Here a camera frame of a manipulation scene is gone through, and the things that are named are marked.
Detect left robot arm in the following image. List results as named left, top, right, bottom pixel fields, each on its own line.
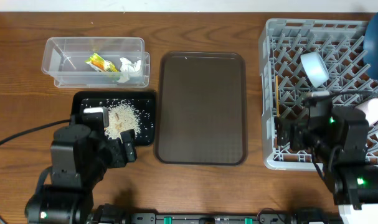
left=25, top=124, right=137, bottom=223

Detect green orange snack wrapper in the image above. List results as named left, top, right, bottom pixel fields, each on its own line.
left=85, top=53, right=118, bottom=72

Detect dark blue plate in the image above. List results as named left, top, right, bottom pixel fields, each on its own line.
left=363, top=12, right=378, bottom=80

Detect light blue bowl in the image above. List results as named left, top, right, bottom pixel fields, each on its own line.
left=300, top=52, right=329, bottom=88

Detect rice leftovers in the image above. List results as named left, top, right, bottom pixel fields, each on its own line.
left=81, top=98, right=154, bottom=141

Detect brown serving tray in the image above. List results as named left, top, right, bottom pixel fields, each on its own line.
left=154, top=52, right=248, bottom=166

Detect clear plastic waste bin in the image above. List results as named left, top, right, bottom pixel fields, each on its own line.
left=42, top=37, right=150, bottom=88

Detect black food waste tray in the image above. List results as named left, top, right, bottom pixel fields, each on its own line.
left=71, top=91, right=156, bottom=146

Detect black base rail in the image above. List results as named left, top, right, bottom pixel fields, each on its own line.
left=86, top=204, right=344, bottom=224

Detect grey dishwasher rack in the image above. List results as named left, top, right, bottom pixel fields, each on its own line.
left=258, top=18, right=378, bottom=171

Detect wooden chopstick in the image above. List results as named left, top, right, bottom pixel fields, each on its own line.
left=275, top=75, right=280, bottom=117

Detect white tissue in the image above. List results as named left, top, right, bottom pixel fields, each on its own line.
left=117, top=57, right=143, bottom=83

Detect white cup pink inside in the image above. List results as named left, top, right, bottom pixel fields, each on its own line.
left=356, top=98, right=378, bottom=126

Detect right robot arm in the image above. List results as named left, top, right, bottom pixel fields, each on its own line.
left=275, top=106, right=378, bottom=223

